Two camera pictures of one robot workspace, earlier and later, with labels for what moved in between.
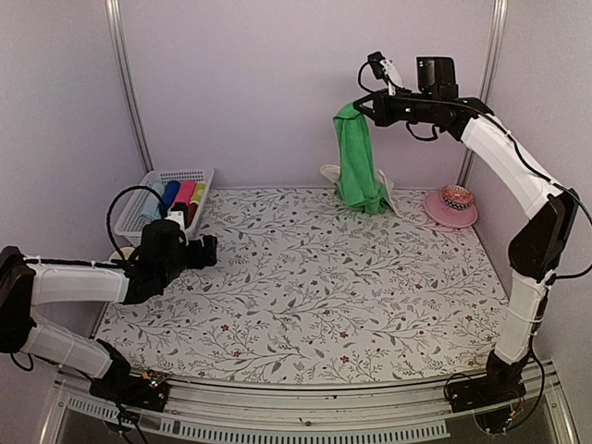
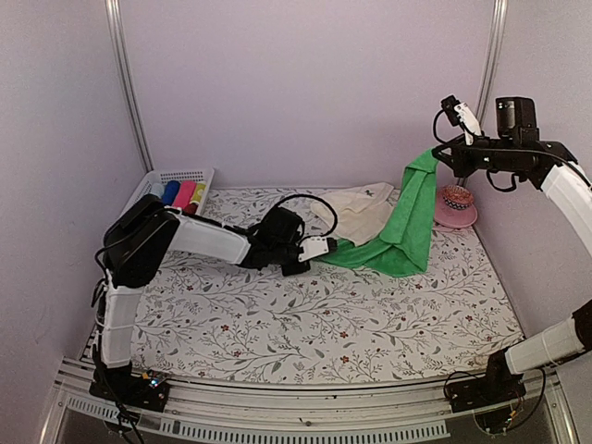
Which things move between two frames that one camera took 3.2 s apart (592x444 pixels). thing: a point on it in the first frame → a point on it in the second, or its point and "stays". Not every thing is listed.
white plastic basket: x=129 y=224 stays
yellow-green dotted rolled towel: x=198 y=192 stays
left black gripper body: x=199 y=261 → x=291 y=270
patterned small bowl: x=457 y=196 stays
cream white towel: x=332 y=173 → x=354 y=214
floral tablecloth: x=305 y=289 stays
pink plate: x=442 y=215 stays
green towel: x=357 y=186 → x=405 y=248
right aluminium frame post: x=494 y=46 stays
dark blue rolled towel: x=170 y=193 stays
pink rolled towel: x=185 y=191 stays
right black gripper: x=380 y=115 → x=459 y=162
